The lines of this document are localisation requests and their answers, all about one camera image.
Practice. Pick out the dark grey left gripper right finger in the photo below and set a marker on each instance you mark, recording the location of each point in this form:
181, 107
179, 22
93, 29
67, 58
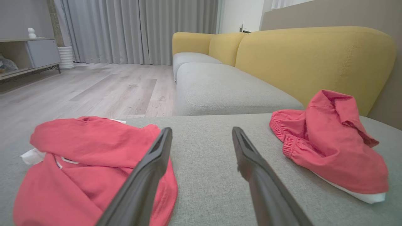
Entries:
263, 185

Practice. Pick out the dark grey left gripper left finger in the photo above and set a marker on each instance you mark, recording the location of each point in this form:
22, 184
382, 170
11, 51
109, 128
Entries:
141, 185

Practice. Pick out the red basketball jersey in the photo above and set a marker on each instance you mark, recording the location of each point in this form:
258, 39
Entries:
81, 169

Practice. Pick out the red white-striped shorts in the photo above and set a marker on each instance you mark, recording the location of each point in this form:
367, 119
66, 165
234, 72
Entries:
333, 147

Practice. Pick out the yellow and grey sofa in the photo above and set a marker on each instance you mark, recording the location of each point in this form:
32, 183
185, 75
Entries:
207, 175

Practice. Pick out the grey sofa seat cushion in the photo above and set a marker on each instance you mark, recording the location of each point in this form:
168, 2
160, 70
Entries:
191, 58
226, 91

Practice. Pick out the yellow sofa backrest cushion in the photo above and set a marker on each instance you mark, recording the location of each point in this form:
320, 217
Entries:
190, 42
314, 62
226, 47

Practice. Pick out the white ribbed vase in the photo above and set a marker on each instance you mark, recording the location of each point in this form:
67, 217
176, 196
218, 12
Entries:
66, 58

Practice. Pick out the grey pleated curtain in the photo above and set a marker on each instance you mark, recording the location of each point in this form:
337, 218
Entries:
125, 31

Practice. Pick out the low grey wood cabinet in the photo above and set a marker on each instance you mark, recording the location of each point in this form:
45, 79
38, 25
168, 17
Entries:
40, 53

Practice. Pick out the grey plush toy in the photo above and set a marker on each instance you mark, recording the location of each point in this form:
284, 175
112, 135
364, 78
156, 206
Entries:
7, 65

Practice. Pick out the small white figurine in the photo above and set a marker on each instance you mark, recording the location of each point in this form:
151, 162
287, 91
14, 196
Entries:
31, 33

